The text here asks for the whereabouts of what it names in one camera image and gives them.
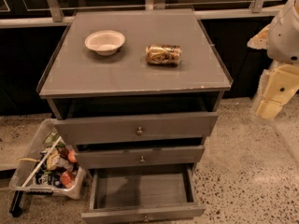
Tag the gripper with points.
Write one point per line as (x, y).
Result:
(284, 41)

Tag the grey bottom drawer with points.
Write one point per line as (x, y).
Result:
(143, 194)

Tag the grey drawer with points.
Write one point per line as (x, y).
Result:
(143, 194)
(139, 157)
(115, 129)

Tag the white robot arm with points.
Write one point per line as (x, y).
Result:
(280, 39)

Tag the grey middle drawer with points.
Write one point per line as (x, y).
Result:
(139, 157)

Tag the grey drawer cabinet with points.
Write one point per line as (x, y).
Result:
(79, 83)

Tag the grey top drawer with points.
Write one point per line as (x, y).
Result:
(115, 129)

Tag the crushed gold drink can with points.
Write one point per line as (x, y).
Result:
(163, 54)

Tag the red snack packet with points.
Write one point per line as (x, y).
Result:
(68, 179)

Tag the beige snack bag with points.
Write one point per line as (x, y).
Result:
(55, 161)

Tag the clear plastic bin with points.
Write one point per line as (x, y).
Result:
(25, 168)

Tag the blue snack packet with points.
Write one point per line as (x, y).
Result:
(49, 179)

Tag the metal window rail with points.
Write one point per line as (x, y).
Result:
(199, 15)

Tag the black handled tool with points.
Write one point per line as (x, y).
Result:
(15, 208)

